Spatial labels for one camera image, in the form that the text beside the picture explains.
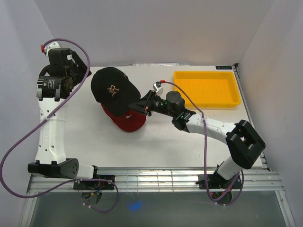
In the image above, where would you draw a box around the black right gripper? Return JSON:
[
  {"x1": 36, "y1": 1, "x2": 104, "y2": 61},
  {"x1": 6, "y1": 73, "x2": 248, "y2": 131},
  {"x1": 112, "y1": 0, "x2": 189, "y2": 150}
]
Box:
[{"x1": 127, "y1": 90, "x2": 175, "y2": 118}]

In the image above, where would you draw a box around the red baseball cap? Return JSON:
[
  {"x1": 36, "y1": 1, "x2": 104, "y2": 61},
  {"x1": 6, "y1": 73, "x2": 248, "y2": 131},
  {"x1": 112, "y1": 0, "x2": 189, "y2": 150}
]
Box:
[{"x1": 101, "y1": 104, "x2": 146, "y2": 132}]

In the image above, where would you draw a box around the black sport baseball cap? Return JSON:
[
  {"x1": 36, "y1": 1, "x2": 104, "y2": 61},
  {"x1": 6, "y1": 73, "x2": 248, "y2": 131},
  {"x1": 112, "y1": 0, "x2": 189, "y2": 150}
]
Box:
[{"x1": 90, "y1": 67, "x2": 141, "y2": 116}]

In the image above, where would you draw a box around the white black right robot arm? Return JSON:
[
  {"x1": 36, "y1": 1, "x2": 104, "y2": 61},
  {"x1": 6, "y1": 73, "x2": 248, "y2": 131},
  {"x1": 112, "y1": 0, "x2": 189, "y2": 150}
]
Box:
[{"x1": 128, "y1": 90, "x2": 266, "y2": 188}]

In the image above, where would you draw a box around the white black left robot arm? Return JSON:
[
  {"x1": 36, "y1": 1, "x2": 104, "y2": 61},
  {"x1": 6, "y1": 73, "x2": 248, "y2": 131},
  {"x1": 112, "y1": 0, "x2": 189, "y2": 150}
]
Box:
[{"x1": 27, "y1": 43, "x2": 100, "y2": 189}]

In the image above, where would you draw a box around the yellow plastic bin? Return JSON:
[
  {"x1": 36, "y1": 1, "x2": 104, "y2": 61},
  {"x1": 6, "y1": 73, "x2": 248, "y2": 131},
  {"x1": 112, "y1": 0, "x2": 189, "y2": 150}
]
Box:
[{"x1": 174, "y1": 71, "x2": 241, "y2": 108}]

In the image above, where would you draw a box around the dark corner label sticker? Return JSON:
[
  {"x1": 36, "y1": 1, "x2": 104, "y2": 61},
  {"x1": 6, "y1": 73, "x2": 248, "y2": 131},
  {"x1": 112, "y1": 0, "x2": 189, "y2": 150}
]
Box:
[{"x1": 215, "y1": 66, "x2": 232, "y2": 70}]

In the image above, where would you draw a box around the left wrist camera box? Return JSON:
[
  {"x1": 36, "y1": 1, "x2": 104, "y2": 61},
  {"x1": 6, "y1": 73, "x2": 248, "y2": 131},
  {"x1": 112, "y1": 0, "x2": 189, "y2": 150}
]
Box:
[{"x1": 44, "y1": 42, "x2": 61, "y2": 57}]

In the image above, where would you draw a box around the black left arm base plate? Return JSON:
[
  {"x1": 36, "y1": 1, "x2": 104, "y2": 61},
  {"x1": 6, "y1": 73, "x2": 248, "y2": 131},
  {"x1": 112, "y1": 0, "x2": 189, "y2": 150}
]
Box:
[{"x1": 73, "y1": 175, "x2": 116, "y2": 190}]

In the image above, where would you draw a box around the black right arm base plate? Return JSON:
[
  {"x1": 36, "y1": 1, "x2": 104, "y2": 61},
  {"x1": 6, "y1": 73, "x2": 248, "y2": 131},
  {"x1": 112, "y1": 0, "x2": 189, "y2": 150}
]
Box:
[{"x1": 196, "y1": 174, "x2": 242, "y2": 189}]

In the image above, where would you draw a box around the aluminium front rail frame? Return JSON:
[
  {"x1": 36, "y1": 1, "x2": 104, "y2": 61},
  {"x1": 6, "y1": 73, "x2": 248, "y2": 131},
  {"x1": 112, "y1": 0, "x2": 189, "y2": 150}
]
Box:
[{"x1": 20, "y1": 169, "x2": 296, "y2": 227}]

